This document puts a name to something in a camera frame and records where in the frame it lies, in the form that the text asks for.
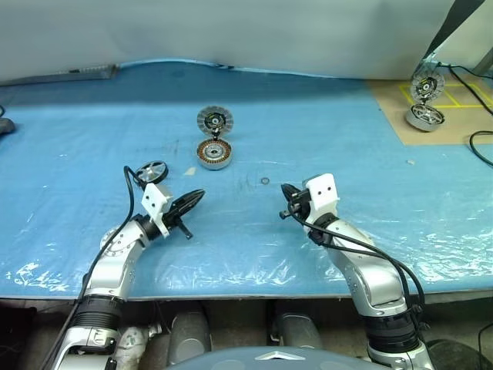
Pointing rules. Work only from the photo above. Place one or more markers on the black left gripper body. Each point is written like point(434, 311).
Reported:
point(173, 221)

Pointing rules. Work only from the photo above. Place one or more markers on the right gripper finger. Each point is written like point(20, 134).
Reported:
point(292, 190)
point(287, 197)

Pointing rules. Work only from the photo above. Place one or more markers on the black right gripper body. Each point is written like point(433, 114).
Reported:
point(298, 204)

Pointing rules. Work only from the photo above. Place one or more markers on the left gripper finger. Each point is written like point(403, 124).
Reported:
point(188, 197)
point(189, 208)

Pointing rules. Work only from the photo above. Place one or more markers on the silver spoked rotor black rim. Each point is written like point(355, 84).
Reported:
point(152, 169)

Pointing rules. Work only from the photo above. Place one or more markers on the silver motor housing copper windings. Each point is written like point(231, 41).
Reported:
point(213, 154)

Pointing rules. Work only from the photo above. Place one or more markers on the finned silver motor cover disc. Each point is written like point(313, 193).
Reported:
point(206, 119)
point(426, 85)

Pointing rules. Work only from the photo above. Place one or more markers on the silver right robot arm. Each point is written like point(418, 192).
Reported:
point(369, 277)

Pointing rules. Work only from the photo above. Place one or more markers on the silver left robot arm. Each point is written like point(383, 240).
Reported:
point(111, 266)

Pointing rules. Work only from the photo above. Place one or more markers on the silver motor housing with rotor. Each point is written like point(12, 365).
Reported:
point(425, 117)

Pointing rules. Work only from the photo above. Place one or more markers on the flat white scrap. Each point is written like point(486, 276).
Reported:
point(190, 172)

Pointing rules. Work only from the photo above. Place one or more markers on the blue plastic table cover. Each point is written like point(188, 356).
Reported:
point(246, 127)

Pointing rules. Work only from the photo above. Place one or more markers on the grey rounded cylinder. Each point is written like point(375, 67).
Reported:
point(296, 331)
point(188, 335)

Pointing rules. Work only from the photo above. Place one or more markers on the brown cardboard sheet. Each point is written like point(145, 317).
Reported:
point(389, 112)

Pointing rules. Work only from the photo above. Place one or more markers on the white rounded object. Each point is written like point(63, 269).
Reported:
point(133, 343)

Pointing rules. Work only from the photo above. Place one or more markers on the grey robot torso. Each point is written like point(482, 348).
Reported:
point(265, 358)

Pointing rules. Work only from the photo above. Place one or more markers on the grey power strip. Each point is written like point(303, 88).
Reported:
point(77, 73)

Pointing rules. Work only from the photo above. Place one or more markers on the dark round base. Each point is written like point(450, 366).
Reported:
point(450, 356)

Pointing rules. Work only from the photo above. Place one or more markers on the black and white stand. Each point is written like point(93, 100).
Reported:
point(443, 34)

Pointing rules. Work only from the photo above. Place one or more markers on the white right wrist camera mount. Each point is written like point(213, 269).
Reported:
point(323, 192)

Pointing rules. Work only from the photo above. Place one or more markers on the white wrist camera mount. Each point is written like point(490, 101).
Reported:
point(152, 200)
point(323, 192)

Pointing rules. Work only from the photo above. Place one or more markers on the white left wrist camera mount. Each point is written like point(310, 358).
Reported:
point(152, 200)

